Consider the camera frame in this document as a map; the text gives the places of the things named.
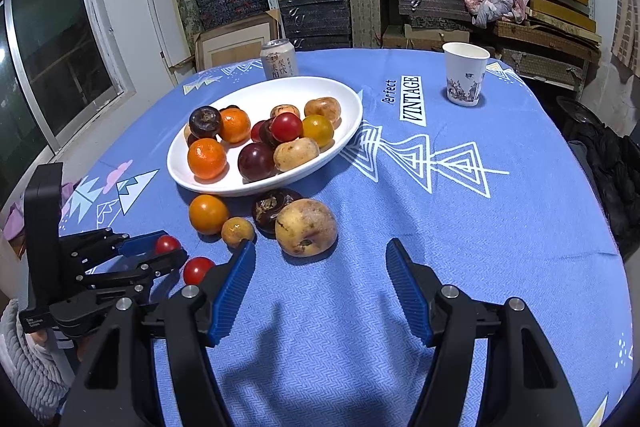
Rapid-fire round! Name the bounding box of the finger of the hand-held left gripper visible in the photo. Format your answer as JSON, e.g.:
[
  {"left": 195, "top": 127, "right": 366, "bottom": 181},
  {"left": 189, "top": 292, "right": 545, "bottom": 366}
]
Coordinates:
[
  {"left": 60, "top": 228, "right": 173, "bottom": 265},
  {"left": 80, "top": 249, "right": 189, "bottom": 303}
]

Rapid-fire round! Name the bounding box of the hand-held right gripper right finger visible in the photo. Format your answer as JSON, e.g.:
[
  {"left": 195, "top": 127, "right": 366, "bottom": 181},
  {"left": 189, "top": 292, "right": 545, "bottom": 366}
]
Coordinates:
[{"left": 385, "top": 237, "right": 583, "bottom": 427}]

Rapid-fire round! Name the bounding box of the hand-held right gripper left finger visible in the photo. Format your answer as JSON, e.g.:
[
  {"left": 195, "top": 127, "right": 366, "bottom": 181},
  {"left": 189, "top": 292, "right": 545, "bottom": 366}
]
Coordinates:
[{"left": 59, "top": 238, "right": 257, "bottom": 427}]

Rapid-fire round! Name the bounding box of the orange tangerine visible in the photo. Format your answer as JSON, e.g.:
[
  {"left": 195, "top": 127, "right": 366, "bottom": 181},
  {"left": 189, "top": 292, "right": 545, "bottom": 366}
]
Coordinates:
[
  {"left": 187, "top": 138, "right": 228, "bottom": 180},
  {"left": 218, "top": 105, "right": 252, "bottom": 145}
]

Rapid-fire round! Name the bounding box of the dark brown mangosteen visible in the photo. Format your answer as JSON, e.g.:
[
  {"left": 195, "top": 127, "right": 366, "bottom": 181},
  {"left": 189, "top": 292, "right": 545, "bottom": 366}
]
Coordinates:
[{"left": 188, "top": 106, "right": 223, "bottom": 139}]

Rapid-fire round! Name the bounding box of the oblong yellow fruit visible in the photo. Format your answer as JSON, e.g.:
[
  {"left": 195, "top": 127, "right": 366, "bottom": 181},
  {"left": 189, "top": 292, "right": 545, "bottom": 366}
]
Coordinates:
[{"left": 273, "top": 137, "right": 321, "bottom": 172}]

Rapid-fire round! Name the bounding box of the dark purple plum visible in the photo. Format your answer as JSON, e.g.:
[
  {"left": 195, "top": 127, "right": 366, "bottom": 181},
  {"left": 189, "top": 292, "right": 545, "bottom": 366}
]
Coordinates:
[
  {"left": 237, "top": 142, "right": 277, "bottom": 182},
  {"left": 258, "top": 118, "right": 281, "bottom": 148}
]

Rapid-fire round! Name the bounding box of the white oval plate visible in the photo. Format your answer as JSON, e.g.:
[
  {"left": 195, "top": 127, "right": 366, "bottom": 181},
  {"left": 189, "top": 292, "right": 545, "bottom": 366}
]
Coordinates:
[{"left": 166, "top": 76, "right": 364, "bottom": 198}]

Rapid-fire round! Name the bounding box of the large orange-yellow passion fruit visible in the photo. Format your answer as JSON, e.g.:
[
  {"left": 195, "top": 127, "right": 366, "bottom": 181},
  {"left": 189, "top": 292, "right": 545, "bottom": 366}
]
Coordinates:
[{"left": 304, "top": 97, "right": 342, "bottom": 126}]

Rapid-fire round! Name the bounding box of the person's left forearm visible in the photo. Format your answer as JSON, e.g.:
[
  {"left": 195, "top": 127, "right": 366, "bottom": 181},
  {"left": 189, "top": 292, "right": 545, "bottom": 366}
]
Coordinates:
[{"left": 0, "top": 298, "right": 76, "bottom": 413}]

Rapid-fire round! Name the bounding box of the purple cloth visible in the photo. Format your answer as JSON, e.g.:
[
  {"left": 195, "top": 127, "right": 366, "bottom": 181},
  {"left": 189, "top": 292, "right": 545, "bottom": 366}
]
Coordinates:
[{"left": 2, "top": 181, "right": 81, "bottom": 242}]

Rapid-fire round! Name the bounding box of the small orange kumquat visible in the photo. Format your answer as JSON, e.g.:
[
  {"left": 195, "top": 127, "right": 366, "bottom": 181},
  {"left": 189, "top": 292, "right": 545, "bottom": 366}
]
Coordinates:
[{"left": 221, "top": 217, "right": 256, "bottom": 248}]

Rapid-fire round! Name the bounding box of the smooth orange fruit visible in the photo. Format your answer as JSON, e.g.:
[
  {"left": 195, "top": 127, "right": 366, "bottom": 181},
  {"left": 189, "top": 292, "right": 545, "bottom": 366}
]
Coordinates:
[{"left": 188, "top": 194, "right": 230, "bottom": 235}]

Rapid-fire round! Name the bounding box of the blue printed tablecloth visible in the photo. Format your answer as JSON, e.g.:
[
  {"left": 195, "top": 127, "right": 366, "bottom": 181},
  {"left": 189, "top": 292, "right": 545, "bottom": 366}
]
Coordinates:
[{"left": 57, "top": 49, "right": 633, "bottom": 427}]

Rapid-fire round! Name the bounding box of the dark wrinkled passion fruit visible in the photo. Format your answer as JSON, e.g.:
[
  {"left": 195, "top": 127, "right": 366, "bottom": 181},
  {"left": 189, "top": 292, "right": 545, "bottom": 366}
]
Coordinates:
[{"left": 251, "top": 188, "right": 303, "bottom": 235}]

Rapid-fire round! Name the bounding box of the yellow tomato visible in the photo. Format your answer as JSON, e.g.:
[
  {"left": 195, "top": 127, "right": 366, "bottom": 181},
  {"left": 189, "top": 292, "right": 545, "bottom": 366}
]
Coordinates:
[{"left": 301, "top": 114, "right": 335, "bottom": 146}]

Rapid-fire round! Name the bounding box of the brown cardboard box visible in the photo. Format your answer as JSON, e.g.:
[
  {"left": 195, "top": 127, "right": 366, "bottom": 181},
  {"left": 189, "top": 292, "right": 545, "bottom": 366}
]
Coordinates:
[{"left": 192, "top": 9, "right": 283, "bottom": 72}]

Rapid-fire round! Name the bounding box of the printed white paper cup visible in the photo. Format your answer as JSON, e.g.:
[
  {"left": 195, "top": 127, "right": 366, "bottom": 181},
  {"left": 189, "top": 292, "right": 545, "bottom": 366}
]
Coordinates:
[{"left": 443, "top": 42, "right": 491, "bottom": 108}]

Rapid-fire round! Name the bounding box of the white leaning board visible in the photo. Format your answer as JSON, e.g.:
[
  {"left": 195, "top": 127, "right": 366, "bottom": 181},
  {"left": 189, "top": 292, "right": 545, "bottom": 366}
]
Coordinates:
[{"left": 142, "top": 0, "right": 193, "bottom": 85}]

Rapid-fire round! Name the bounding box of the silver drink can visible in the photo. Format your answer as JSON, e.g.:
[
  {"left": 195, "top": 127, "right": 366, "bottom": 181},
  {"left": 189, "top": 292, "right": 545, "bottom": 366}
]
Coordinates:
[{"left": 259, "top": 38, "right": 300, "bottom": 81}]

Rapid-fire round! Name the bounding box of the black bag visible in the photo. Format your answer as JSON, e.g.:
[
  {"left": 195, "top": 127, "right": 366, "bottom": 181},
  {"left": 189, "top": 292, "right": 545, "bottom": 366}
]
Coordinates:
[{"left": 557, "top": 97, "right": 640, "bottom": 258}]

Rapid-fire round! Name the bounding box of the green marbled board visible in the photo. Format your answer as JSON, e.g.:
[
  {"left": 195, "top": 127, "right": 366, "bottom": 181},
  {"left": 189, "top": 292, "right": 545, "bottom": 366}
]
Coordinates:
[{"left": 167, "top": 0, "right": 206, "bottom": 58}]

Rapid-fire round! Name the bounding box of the upright tan woven box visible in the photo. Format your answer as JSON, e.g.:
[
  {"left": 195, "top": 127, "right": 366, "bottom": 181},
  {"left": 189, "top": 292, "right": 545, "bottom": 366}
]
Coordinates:
[{"left": 348, "top": 0, "right": 383, "bottom": 49}]

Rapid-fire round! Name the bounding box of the stack of dark grey boxes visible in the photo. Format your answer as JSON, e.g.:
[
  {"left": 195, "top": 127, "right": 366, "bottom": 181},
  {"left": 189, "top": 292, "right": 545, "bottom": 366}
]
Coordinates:
[{"left": 275, "top": 0, "right": 353, "bottom": 50}]

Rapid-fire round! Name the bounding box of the stack of dark brown boxes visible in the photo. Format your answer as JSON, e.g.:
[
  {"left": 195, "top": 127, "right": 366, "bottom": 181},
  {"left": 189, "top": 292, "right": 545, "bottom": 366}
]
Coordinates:
[{"left": 397, "top": 0, "right": 473, "bottom": 28}]

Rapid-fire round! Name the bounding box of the pink crumpled cloth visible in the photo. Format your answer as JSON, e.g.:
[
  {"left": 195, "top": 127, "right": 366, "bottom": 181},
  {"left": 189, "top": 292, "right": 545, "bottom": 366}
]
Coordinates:
[{"left": 464, "top": 0, "right": 532, "bottom": 29}]

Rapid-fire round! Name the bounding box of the stack of yellow flat boxes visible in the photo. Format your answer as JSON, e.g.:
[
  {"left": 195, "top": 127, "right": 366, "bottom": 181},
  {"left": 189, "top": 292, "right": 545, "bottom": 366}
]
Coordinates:
[{"left": 477, "top": 0, "right": 603, "bottom": 82}]

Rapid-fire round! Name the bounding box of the beige hanging mat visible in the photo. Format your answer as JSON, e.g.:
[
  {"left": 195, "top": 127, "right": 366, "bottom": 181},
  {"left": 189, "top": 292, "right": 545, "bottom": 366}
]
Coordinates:
[{"left": 610, "top": 0, "right": 640, "bottom": 78}]

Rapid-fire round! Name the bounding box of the window with grey frame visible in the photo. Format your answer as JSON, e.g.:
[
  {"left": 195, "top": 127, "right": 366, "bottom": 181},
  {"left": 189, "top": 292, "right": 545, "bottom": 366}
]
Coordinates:
[{"left": 0, "top": 0, "right": 136, "bottom": 168}]

